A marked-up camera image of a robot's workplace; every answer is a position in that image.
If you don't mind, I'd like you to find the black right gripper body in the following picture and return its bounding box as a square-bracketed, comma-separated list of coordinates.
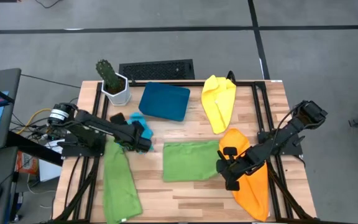
[221, 151, 262, 185]

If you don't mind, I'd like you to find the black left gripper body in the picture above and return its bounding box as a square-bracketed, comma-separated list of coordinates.
[116, 123, 143, 151]

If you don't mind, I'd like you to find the blue microfiber towel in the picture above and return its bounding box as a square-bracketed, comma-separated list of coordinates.
[116, 111, 155, 154]

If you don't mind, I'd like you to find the orange microfiber towel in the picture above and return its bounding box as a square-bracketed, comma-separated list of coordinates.
[218, 128, 270, 223]

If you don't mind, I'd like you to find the green microfiber towel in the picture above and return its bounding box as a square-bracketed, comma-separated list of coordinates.
[102, 136, 144, 224]
[162, 140, 222, 183]

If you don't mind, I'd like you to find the yellow microfiber towel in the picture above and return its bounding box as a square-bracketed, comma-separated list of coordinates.
[201, 74, 237, 135]

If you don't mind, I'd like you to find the white hexagonal plant pot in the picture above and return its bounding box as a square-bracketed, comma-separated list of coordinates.
[100, 72, 133, 107]

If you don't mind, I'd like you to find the teal plastic tray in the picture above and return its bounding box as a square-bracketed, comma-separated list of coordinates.
[138, 81, 191, 123]

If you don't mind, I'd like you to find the black keyboard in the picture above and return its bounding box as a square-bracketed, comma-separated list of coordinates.
[118, 58, 196, 81]

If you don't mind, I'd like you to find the green cactus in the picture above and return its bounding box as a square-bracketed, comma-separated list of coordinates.
[95, 58, 122, 94]

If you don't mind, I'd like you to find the white paper box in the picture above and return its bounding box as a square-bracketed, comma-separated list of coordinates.
[38, 157, 63, 183]

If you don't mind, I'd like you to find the black desk leg bar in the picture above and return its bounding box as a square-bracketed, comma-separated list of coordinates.
[6, 130, 64, 167]

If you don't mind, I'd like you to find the orange cardboard box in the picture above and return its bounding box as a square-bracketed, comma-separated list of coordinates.
[16, 151, 40, 175]

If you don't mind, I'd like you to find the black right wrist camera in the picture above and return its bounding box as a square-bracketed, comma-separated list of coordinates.
[223, 146, 238, 157]

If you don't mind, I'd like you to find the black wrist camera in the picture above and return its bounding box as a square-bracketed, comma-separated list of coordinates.
[109, 112, 127, 126]
[223, 146, 238, 157]

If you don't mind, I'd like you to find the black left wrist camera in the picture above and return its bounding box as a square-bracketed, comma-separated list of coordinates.
[109, 112, 127, 126]

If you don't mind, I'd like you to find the black aluminium table frame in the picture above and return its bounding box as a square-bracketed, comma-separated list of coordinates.
[53, 80, 319, 224]

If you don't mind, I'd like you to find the black camera cable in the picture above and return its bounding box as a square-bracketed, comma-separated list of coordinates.
[226, 70, 237, 85]

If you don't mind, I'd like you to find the yellow cable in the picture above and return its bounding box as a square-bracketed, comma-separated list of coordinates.
[16, 108, 53, 135]

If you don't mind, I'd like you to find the black floor cable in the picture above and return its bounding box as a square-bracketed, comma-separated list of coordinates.
[20, 73, 82, 90]
[35, 0, 63, 9]

